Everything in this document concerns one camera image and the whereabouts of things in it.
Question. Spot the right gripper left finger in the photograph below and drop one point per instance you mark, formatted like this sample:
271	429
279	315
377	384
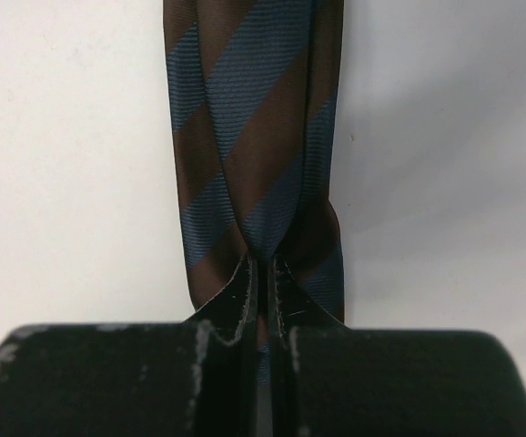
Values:
224	398

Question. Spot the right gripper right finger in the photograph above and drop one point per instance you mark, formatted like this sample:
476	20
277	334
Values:
289	307

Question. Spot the dark striped necktie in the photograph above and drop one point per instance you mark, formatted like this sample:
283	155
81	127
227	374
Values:
253	88

